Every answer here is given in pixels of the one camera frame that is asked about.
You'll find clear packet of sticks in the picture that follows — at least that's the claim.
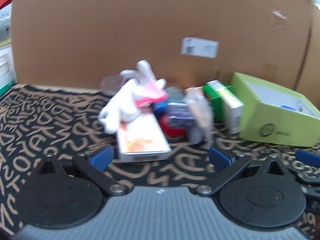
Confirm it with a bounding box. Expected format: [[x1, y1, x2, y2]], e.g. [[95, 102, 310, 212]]
[[185, 87, 214, 147]]

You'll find long white pink box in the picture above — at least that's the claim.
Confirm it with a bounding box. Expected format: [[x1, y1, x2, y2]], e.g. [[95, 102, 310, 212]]
[[117, 112, 171, 163]]

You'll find white plush bunny toy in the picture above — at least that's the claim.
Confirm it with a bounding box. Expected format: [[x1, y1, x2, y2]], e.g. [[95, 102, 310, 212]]
[[98, 60, 169, 134]]

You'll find green white carton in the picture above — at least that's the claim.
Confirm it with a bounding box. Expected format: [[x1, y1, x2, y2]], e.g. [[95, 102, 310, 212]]
[[202, 80, 244, 134]]

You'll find blue item in box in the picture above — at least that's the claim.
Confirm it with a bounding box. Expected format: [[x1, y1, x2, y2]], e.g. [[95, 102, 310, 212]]
[[280, 105, 297, 111]]

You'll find lime green open box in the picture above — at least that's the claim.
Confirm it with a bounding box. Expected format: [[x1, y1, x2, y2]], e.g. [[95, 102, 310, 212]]
[[231, 73, 319, 147]]

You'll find dark blue small package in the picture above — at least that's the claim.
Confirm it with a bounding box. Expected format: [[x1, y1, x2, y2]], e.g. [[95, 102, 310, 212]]
[[167, 102, 195, 129]]

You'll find black tan lettered mat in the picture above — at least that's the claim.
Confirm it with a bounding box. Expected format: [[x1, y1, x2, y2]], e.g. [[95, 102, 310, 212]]
[[1, 86, 319, 239]]

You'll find red round object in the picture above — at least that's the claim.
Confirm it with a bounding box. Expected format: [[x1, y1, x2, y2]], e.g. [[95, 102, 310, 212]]
[[160, 114, 187, 138]]

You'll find clear plastic cup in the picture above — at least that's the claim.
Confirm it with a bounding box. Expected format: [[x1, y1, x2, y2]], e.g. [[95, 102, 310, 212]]
[[100, 75, 123, 91]]

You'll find white shipping label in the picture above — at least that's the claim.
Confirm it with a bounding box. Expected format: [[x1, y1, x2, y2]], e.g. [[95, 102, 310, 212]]
[[181, 36, 219, 59]]

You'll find large brown cardboard box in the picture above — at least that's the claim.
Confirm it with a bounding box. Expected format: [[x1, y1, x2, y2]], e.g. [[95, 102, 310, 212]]
[[11, 0, 320, 111]]

